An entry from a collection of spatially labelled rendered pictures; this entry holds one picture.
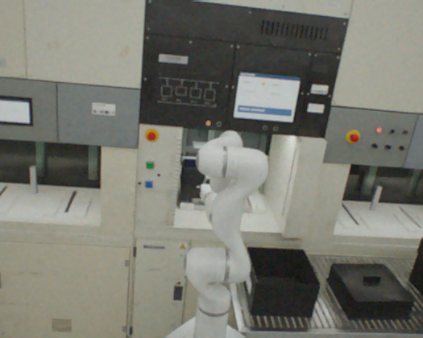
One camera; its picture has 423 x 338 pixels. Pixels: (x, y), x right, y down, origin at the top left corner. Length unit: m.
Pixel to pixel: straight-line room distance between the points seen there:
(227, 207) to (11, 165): 1.65
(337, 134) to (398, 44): 0.48
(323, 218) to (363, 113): 0.58
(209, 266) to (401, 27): 1.38
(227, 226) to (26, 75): 1.14
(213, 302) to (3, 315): 1.45
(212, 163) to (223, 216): 0.19
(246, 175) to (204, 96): 0.75
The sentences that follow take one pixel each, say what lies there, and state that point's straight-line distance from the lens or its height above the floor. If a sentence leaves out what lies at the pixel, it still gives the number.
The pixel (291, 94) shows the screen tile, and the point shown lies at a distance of 2.11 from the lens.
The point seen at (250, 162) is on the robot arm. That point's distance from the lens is 1.36.
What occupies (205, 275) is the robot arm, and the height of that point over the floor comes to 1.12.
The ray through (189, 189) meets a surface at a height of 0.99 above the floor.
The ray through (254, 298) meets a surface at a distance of 1.92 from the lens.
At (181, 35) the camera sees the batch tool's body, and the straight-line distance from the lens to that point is 2.00.
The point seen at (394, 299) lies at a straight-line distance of 2.15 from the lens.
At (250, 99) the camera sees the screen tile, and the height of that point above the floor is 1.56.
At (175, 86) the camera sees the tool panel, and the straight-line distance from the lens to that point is 2.03.
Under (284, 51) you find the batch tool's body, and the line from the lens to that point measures 2.07.
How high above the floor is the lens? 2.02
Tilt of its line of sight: 23 degrees down
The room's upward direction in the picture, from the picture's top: 7 degrees clockwise
